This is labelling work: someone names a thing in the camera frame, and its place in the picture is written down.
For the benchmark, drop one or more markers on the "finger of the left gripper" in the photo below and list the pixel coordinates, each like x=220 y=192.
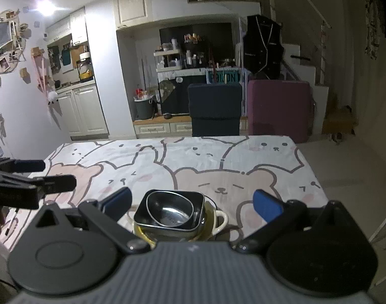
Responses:
x=58 y=184
x=21 y=166

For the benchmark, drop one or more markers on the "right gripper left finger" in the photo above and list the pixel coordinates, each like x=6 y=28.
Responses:
x=102 y=216

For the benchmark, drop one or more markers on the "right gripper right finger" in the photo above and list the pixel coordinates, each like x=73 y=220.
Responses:
x=282 y=218

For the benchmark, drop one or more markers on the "black oval metal bowl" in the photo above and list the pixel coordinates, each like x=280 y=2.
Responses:
x=169 y=209

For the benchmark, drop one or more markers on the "cream two-handled ceramic bowl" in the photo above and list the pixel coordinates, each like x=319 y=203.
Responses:
x=215 y=222

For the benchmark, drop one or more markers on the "square stainless steel dish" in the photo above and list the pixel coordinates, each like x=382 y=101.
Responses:
x=181 y=233

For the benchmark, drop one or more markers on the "black marker pen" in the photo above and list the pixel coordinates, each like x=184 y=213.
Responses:
x=10 y=226

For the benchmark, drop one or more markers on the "cartoon bear tablecloth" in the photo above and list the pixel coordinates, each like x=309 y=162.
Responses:
x=226 y=169

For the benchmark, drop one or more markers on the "white kitchen cabinet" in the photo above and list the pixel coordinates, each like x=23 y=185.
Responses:
x=82 y=111

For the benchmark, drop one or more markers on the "maroon chair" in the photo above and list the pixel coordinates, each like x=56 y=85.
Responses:
x=279 y=107

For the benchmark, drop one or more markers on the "wooden top drawer bench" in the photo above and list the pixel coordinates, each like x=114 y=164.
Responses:
x=159 y=126

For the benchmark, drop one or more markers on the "grey trash bin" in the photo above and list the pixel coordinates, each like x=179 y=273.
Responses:
x=145 y=107

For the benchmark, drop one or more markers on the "navy blue chair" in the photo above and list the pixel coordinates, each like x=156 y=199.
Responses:
x=215 y=109

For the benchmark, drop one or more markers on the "black nice day cloth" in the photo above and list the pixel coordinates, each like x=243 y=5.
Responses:
x=175 y=94

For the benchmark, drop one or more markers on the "hanging black jacket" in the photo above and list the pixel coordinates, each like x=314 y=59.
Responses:
x=263 y=51

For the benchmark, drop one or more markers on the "white storage shelf rack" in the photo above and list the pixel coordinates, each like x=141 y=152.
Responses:
x=169 y=60

